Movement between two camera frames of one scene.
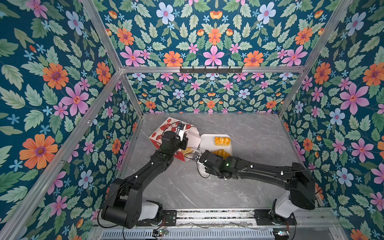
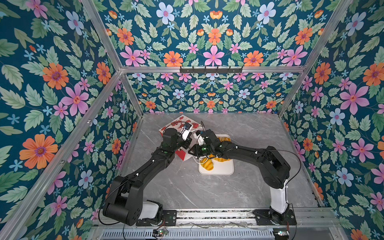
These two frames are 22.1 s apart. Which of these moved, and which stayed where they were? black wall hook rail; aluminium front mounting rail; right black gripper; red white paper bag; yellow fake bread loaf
Moved: right black gripper; red white paper bag
Stayed: black wall hook rail; aluminium front mounting rail; yellow fake bread loaf
